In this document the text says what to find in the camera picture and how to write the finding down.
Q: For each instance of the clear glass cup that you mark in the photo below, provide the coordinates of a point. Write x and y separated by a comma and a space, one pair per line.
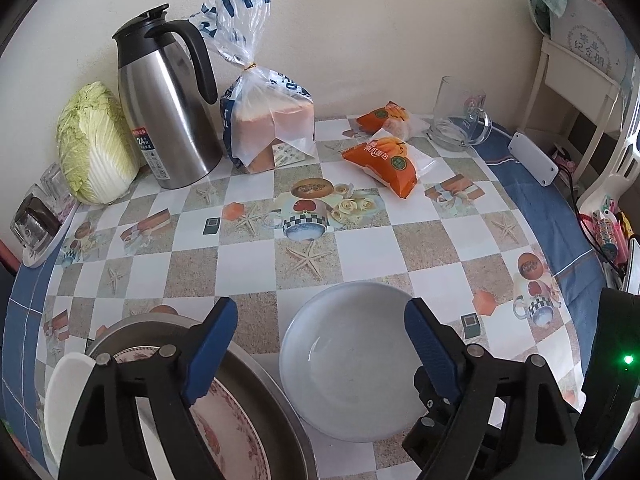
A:
55, 182

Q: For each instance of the bagged sliced bread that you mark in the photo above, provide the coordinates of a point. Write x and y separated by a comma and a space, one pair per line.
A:
270, 125

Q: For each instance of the checkered printed tablecloth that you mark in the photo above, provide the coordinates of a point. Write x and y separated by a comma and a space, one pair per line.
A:
450, 250

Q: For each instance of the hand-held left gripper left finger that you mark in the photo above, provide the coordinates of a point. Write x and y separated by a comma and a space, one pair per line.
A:
210, 350

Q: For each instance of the glass mug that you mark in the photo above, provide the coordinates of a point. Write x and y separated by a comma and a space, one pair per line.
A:
450, 110

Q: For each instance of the napa cabbage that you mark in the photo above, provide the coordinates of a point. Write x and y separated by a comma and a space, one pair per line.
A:
95, 150

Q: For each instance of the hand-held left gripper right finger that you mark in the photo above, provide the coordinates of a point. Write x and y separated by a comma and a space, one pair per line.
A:
430, 350

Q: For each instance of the grey printed card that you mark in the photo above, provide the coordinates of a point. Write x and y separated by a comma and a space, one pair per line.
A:
590, 35

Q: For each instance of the floral round plate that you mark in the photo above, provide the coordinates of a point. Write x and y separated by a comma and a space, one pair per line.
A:
235, 435

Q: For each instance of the stainless steel thermos jug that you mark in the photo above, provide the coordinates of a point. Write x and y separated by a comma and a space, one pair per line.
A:
165, 110

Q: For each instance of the white power strip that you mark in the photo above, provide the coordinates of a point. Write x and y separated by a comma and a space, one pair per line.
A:
532, 160

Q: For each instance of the white cutout chair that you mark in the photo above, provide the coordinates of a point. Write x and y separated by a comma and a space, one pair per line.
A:
617, 175

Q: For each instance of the stainless steel plate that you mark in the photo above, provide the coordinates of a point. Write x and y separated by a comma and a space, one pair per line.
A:
260, 400

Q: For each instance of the white tray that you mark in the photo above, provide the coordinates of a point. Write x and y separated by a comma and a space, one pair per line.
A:
42, 255

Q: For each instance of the pink trinket pile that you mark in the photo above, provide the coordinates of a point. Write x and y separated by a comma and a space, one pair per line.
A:
610, 225

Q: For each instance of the small orange snack packet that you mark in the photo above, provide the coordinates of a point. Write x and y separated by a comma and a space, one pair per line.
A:
385, 117

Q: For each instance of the large orange snack packet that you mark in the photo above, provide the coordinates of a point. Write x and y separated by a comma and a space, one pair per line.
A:
385, 162

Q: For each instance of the glass cup with dark base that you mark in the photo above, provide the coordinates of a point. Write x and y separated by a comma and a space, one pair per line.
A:
35, 220

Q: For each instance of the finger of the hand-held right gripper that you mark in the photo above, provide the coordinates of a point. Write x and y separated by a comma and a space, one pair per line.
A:
425, 435

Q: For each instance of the pale blue bowl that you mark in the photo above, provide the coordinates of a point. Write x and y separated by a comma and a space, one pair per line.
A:
350, 360

